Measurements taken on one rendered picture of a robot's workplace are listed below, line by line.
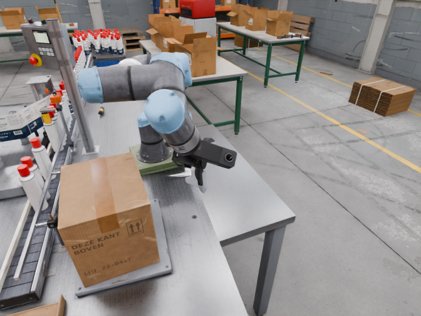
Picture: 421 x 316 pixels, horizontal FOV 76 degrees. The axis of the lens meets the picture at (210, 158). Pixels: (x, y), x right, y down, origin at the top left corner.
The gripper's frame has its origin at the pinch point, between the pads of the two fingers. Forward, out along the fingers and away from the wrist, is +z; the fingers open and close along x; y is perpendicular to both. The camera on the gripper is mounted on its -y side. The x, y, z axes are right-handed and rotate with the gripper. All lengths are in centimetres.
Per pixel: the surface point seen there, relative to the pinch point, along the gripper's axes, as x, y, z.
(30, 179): 15, 67, 1
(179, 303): 39.6, 3.6, 13.1
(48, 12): -335, 480, 222
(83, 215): 22.5, 28.0, -11.9
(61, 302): 47, 35, 2
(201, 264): 27.8, 2.0, 21.5
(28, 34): -46, 98, -6
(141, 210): 17.2, 15.7, -5.2
